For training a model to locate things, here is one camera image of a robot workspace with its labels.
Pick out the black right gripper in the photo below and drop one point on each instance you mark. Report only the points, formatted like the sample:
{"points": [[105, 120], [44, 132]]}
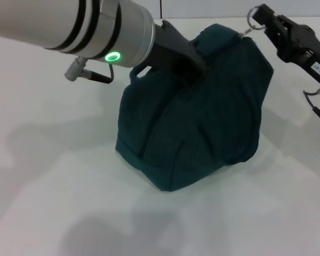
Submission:
{"points": [[306, 50]]}

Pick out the dark teal insulated lunch bag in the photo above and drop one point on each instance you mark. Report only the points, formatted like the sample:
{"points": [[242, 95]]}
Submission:
{"points": [[192, 128]]}

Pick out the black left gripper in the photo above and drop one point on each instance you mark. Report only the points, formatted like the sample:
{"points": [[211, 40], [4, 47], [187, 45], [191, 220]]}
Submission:
{"points": [[176, 53]]}

